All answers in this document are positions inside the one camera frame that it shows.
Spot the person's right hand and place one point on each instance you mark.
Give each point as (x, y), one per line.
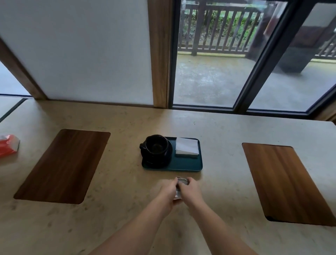
(193, 195)

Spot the person's left hand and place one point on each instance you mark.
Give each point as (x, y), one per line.
(169, 195)

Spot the dark green tray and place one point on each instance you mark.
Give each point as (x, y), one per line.
(186, 164)

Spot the black saucer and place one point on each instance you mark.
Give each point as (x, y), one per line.
(157, 164)

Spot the black cup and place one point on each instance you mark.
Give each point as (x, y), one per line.
(157, 145)

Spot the person's left forearm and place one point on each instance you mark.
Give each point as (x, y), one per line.
(131, 231)

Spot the person's right forearm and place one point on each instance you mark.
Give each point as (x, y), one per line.
(223, 233)

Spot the red tissue pack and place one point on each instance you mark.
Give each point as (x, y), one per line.
(8, 145)

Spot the brown wooden placemat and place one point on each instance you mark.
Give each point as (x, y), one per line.
(286, 184)
(63, 165)

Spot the dark outdoor pillar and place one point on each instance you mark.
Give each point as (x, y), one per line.
(294, 60)

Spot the wooden balcony railing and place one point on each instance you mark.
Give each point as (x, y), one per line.
(200, 26)

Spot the dark window frame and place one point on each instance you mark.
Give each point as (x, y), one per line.
(13, 96)
(262, 65)

